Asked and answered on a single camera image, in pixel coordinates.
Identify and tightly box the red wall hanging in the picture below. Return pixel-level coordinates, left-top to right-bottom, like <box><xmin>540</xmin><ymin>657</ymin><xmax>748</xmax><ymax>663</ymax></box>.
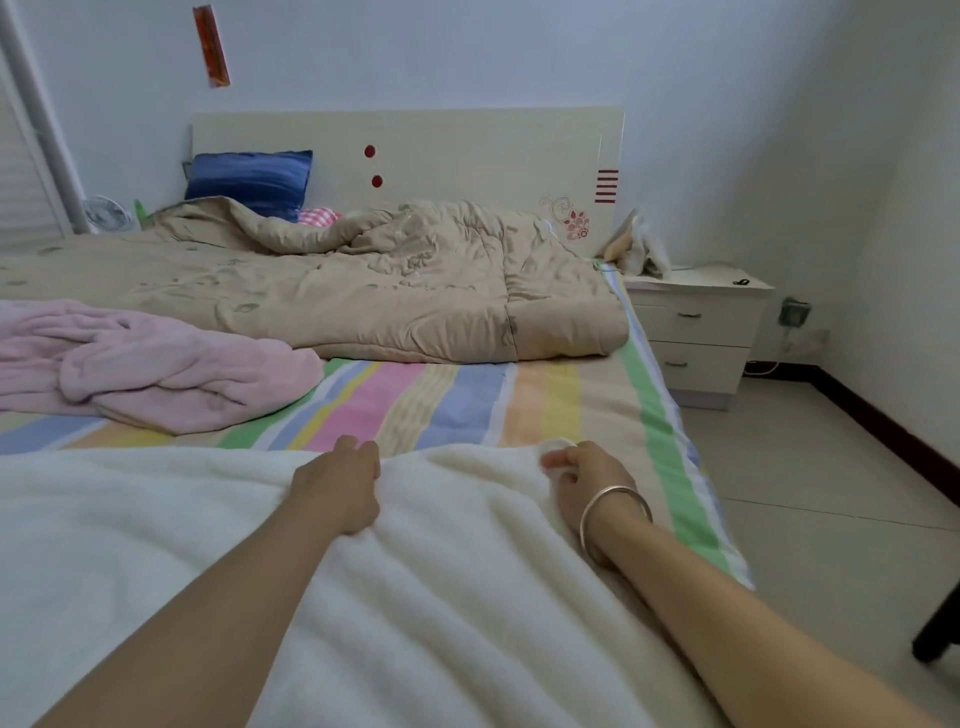
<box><xmin>192</xmin><ymin>4</ymin><xmax>233</xmax><ymax>89</ymax></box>

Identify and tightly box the person's left hand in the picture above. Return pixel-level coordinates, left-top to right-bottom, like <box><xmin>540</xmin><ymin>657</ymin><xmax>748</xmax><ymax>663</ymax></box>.
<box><xmin>288</xmin><ymin>435</ymin><xmax>383</xmax><ymax>537</ymax></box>

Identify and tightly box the dark brown baseboard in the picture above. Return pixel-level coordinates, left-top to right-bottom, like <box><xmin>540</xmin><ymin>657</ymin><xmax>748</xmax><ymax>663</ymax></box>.
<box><xmin>745</xmin><ymin>360</ymin><xmax>960</xmax><ymax>504</ymax></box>

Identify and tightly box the person's right forearm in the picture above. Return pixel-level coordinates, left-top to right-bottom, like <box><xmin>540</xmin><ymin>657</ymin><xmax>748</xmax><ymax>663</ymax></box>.
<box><xmin>592</xmin><ymin>510</ymin><xmax>939</xmax><ymax>728</ymax></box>

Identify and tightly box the white nightstand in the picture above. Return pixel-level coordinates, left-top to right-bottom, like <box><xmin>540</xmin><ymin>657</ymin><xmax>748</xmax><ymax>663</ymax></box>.
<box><xmin>622</xmin><ymin>265</ymin><xmax>777</xmax><ymax>410</ymax></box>

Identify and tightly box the beige quilt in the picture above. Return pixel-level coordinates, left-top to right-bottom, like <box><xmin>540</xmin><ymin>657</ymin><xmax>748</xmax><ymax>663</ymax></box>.
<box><xmin>0</xmin><ymin>196</ymin><xmax>632</xmax><ymax>365</ymax></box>

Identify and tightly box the blue pillow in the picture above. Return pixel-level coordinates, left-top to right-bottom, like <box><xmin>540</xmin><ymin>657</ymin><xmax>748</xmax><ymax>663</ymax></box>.
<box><xmin>183</xmin><ymin>150</ymin><xmax>315</xmax><ymax>222</ymax></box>

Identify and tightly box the cream plush toy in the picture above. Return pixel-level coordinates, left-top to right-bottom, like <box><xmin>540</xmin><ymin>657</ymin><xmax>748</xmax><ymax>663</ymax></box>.
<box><xmin>597</xmin><ymin>210</ymin><xmax>674</xmax><ymax>279</ymax></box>

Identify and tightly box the person's right hand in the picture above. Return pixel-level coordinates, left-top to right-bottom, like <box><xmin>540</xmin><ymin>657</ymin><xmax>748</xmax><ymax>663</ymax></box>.
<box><xmin>540</xmin><ymin>439</ymin><xmax>654</xmax><ymax>564</ymax></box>

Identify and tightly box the cream fleece blanket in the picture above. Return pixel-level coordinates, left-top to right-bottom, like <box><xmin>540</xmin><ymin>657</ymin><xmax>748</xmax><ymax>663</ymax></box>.
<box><xmin>0</xmin><ymin>439</ymin><xmax>729</xmax><ymax>728</ymax></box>

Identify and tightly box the black clothes rack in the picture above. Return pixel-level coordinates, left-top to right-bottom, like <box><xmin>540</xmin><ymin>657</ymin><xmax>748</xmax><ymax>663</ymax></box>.
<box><xmin>912</xmin><ymin>582</ymin><xmax>960</xmax><ymax>665</ymax></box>

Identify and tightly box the small white desk fan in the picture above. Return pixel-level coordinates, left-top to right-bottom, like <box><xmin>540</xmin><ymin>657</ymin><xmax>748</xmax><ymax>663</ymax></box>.
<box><xmin>82</xmin><ymin>195</ymin><xmax>134</xmax><ymax>234</ymax></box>

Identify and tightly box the striped pastel bed sheet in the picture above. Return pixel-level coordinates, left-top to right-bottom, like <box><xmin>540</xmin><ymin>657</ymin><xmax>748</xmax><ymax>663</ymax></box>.
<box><xmin>0</xmin><ymin>270</ymin><xmax>756</xmax><ymax>587</ymax></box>

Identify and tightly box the person's left forearm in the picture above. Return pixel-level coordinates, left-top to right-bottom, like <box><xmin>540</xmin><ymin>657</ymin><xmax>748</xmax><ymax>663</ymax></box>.
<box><xmin>37</xmin><ymin>507</ymin><xmax>344</xmax><ymax>728</ymax></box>

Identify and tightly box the pink fleece blanket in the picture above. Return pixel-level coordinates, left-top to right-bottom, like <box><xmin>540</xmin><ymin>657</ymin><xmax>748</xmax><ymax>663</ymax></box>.
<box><xmin>0</xmin><ymin>297</ymin><xmax>327</xmax><ymax>437</ymax></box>

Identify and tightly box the white headboard with red dots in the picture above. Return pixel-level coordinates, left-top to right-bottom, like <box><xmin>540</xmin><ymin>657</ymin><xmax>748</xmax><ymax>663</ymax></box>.
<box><xmin>190</xmin><ymin>105</ymin><xmax>626</xmax><ymax>249</ymax></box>

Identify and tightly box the silver bracelet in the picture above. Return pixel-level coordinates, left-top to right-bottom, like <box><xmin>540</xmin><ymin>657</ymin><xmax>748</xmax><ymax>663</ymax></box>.
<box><xmin>577</xmin><ymin>484</ymin><xmax>656</xmax><ymax>569</ymax></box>

